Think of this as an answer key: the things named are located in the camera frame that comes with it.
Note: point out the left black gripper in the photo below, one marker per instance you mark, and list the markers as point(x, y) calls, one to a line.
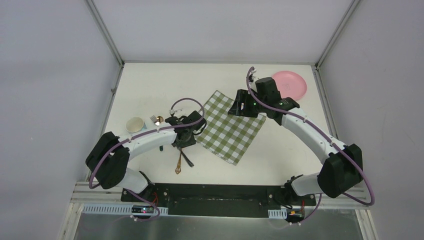
point(184, 143)

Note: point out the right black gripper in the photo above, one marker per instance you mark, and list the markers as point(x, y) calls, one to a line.
point(243, 96)

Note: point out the silver knife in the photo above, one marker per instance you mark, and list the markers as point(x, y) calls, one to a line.
point(187, 160)

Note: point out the gold fork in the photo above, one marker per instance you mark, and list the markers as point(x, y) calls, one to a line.
point(178, 165)

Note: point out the green checkered cloth napkin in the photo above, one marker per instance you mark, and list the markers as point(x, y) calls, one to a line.
point(227, 136)

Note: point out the light blue mug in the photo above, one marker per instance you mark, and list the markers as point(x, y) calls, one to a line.
point(135, 124)

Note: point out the gold spoon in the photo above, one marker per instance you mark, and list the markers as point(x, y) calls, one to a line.
point(159, 120)

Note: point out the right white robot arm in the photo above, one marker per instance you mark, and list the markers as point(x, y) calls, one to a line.
point(341, 163)

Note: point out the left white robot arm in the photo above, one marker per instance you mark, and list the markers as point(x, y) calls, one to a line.
point(108, 160)

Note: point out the pink plate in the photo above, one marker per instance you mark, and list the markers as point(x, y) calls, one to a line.
point(290, 84)

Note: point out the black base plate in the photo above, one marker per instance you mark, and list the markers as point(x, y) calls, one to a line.
point(208, 200)

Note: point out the aluminium frame rail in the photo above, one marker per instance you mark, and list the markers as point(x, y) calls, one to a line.
point(83, 194)

